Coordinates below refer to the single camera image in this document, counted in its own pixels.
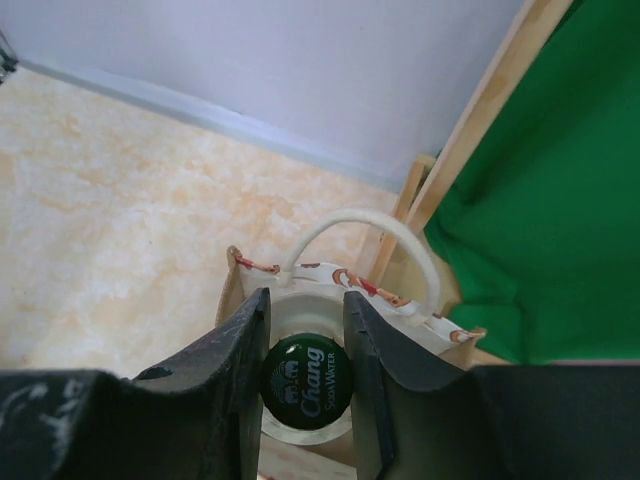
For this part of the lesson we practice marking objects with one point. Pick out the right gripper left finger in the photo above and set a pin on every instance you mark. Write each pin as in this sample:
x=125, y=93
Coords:
x=195, y=415

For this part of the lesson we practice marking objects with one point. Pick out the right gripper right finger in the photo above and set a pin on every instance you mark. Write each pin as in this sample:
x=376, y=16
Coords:
x=566, y=421

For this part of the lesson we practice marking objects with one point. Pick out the clear bottle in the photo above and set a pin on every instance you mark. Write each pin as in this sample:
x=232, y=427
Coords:
x=307, y=380

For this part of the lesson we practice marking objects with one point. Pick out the patterned canvas tote bag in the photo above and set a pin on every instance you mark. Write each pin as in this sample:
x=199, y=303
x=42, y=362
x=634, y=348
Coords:
x=418, y=326

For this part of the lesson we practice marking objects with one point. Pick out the green tank top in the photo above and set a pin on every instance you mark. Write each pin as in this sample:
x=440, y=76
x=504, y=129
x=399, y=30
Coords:
x=541, y=227

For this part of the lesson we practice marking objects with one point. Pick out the wooden clothes rack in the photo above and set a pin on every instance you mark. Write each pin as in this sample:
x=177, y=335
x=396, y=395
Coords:
x=424, y=189

